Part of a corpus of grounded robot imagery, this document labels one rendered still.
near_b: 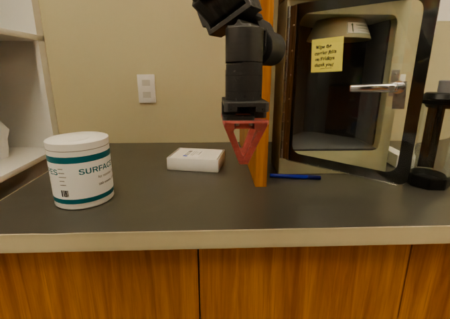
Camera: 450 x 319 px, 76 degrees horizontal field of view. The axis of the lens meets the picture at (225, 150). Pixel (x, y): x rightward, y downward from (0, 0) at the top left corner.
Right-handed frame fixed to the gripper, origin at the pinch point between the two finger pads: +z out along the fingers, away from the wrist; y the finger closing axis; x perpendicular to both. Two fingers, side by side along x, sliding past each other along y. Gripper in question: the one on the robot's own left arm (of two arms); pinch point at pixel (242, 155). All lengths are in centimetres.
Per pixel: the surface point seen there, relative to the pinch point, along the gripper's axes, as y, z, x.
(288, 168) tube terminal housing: 33.1, 13.8, -16.9
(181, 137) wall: 76, 14, 19
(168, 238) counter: 3.3, 17.3, 13.5
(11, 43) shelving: 75, -24, 82
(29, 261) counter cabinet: 6.3, 23.7, 42.3
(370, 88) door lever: 12.6, -10.2, -27.1
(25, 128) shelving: 75, 9, 83
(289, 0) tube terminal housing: 32.9, -30.6, -14.5
